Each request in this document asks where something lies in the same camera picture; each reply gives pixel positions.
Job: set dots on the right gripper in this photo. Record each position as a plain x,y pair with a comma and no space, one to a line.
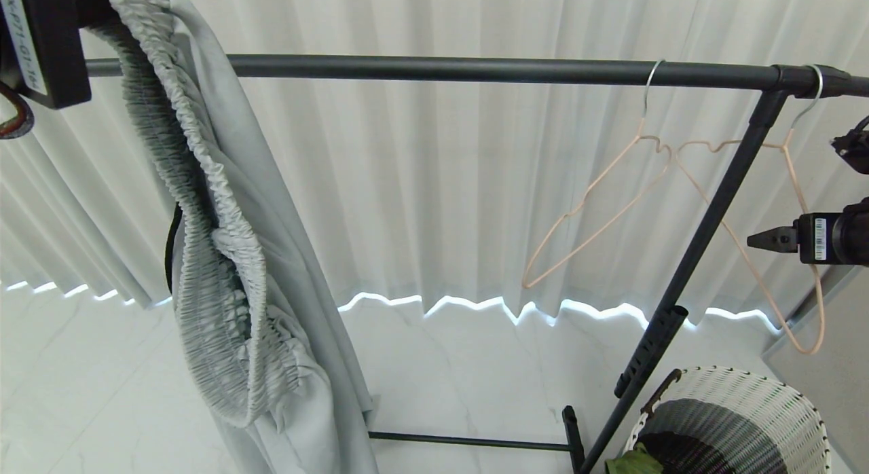
835,240

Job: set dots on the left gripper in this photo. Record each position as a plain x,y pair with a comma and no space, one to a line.
64,46

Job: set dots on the green garment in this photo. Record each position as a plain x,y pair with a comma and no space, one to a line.
635,462

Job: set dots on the pink clothes hanger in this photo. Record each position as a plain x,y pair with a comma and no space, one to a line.
645,97
796,175

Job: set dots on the white laundry basket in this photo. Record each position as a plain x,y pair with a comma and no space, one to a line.
747,406

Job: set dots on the black clothes hanger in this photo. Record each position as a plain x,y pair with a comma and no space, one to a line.
168,257

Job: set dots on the black clothes rack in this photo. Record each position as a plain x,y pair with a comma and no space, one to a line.
475,68

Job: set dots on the pale grey shorts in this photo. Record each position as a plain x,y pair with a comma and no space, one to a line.
271,257

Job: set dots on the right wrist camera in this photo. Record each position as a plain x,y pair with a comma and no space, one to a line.
854,148

